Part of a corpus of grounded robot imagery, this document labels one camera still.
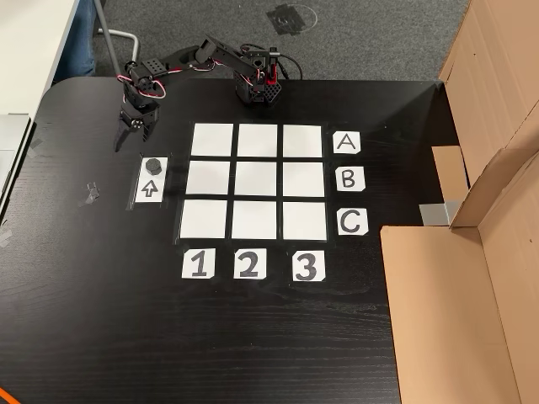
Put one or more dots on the person's leg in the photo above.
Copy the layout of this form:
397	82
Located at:
80	38

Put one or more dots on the paper label letter C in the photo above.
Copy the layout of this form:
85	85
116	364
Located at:
349	221

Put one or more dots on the black round token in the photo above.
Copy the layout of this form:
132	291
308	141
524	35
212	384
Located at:
153	166

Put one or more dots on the paper label number 2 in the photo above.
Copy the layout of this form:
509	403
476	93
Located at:
239	254

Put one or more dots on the white arrow paper sheet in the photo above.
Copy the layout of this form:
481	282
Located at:
149	191

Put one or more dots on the paper label letter B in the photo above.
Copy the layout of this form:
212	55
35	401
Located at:
358	185

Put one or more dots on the white desk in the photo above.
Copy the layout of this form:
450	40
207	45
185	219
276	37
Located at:
29	50

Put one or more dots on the clear tape scrap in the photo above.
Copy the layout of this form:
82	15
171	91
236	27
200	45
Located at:
5	237
36	147
89	194

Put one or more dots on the paper label letter A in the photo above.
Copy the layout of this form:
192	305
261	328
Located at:
339	135

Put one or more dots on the grey metal desk leg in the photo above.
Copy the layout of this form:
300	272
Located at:
110	46

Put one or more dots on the paper label number 3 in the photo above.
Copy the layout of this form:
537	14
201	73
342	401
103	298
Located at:
298	256

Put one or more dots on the paper label number 1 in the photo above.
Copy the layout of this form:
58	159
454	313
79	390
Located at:
187	254

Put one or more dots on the brown cardboard panel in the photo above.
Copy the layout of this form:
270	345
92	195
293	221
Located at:
492	84
442	315

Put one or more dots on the red and black clamp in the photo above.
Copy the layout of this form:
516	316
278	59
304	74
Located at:
273	73

